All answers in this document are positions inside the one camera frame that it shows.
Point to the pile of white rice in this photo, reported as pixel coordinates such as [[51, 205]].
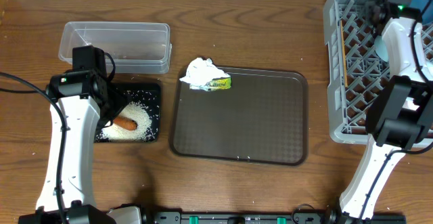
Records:
[[144, 109]]

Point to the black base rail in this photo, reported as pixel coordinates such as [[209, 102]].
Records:
[[208, 218]]

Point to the clear plastic bin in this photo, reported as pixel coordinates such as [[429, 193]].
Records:
[[136, 47]]

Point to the yellow green wrapper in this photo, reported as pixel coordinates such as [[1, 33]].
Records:
[[213, 85]]

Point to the black rectangular tray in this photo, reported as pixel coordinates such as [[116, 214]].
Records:
[[92, 109]]

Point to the white tissue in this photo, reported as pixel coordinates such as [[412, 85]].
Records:
[[201, 71]]

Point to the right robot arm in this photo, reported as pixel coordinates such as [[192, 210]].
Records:
[[401, 116]]

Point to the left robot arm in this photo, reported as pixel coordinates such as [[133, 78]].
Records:
[[67, 194]]

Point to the pale pink cup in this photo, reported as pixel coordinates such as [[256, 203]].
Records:
[[410, 104]]

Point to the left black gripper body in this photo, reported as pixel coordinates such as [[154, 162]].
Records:
[[118, 99]]

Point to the light blue small bowl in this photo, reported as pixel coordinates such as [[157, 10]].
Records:
[[380, 49]]

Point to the wooden chopstick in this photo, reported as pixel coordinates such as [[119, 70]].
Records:
[[343, 54]]

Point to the grey dishwasher rack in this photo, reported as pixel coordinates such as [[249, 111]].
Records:
[[367, 73]]

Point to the dark brown serving tray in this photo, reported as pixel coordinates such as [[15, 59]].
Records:
[[262, 118]]

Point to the orange carrot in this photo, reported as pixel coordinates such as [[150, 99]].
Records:
[[125, 123]]

